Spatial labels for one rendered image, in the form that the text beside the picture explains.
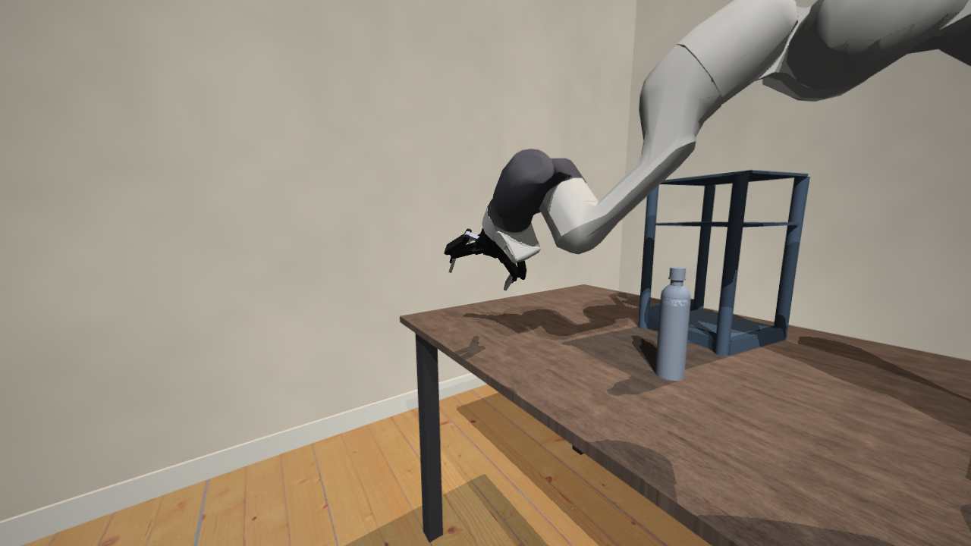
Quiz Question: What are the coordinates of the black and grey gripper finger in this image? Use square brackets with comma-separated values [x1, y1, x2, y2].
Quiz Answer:
[444, 228, 489, 273]
[495, 253, 526, 290]

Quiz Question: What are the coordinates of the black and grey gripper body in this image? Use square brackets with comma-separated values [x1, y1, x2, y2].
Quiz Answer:
[476, 228, 506, 259]

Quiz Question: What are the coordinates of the dark blue shelving unit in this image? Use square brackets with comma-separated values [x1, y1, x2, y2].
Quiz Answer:
[638, 170, 810, 356]

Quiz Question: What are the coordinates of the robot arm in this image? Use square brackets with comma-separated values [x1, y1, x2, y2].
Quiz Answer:
[482, 0, 971, 263]

